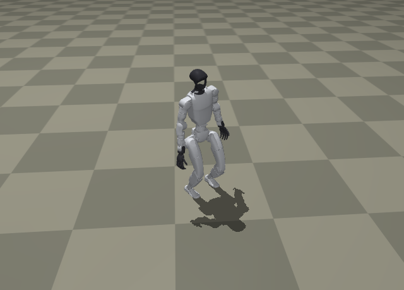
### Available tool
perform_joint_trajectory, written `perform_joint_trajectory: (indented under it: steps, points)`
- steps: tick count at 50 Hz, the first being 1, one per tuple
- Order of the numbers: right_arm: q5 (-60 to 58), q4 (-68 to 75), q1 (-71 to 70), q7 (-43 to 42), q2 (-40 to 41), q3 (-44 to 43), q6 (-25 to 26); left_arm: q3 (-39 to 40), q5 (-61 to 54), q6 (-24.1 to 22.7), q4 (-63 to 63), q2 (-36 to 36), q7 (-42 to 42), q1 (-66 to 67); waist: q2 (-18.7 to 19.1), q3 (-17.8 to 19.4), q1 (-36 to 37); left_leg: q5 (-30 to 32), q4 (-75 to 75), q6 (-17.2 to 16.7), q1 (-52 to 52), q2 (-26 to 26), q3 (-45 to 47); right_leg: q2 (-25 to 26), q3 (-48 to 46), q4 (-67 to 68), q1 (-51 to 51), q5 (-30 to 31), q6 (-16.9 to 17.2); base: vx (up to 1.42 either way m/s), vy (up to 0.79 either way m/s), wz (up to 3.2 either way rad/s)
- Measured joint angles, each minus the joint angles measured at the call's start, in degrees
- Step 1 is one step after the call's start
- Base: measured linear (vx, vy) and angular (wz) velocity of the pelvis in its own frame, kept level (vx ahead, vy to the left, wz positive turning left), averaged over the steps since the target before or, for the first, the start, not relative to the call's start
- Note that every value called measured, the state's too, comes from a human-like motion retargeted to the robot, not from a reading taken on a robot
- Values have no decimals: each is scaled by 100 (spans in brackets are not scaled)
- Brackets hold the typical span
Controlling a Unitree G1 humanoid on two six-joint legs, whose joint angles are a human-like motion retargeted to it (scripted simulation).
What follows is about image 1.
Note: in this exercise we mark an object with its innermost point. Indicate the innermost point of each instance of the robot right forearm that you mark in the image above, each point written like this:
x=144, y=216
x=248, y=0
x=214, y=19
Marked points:
x=180, y=137

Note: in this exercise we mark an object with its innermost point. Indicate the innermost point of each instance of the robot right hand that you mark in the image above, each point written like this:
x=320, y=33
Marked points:
x=180, y=158

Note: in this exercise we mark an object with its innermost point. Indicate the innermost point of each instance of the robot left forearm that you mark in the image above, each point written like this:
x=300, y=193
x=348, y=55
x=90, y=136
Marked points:
x=218, y=117

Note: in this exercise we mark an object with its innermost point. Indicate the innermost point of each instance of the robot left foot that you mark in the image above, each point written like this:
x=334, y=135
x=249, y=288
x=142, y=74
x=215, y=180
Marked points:
x=212, y=182

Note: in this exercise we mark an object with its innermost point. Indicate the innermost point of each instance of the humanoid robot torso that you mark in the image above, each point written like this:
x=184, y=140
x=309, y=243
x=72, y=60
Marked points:
x=200, y=113

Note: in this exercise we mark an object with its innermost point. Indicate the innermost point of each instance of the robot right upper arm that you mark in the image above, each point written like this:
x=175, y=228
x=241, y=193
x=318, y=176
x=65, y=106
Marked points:
x=184, y=105

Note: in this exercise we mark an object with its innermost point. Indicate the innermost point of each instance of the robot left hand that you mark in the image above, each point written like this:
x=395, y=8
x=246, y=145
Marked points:
x=223, y=131

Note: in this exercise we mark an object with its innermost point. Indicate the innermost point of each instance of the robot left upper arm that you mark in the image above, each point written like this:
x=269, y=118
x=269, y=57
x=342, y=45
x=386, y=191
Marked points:
x=215, y=91

